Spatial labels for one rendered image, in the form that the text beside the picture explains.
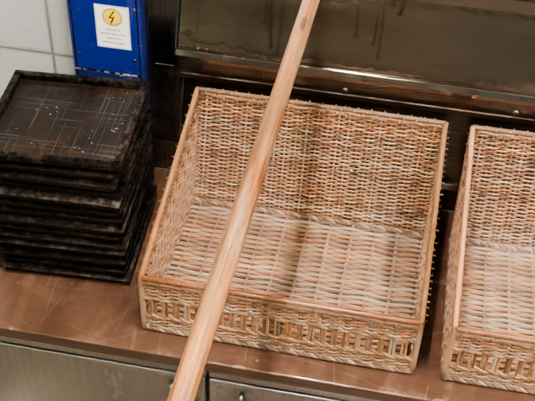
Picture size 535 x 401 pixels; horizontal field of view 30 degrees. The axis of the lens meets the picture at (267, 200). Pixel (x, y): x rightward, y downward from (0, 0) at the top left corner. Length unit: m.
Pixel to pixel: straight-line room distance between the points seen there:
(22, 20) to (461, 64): 0.95
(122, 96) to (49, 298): 0.44
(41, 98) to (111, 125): 0.18
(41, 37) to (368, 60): 0.72
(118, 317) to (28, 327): 0.18
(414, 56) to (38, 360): 0.99
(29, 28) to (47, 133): 0.34
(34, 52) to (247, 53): 0.50
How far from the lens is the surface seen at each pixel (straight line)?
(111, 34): 2.17
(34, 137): 2.01
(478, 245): 2.26
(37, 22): 2.26
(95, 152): 1.95
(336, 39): 2.08
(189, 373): 1.18
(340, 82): 2.15
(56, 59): 2.30
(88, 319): 2.07
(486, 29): 2.07
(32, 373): 2.19
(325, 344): 1.96
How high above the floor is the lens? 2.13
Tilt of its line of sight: 42 degrees down
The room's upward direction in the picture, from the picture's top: 2 degrees clockwise
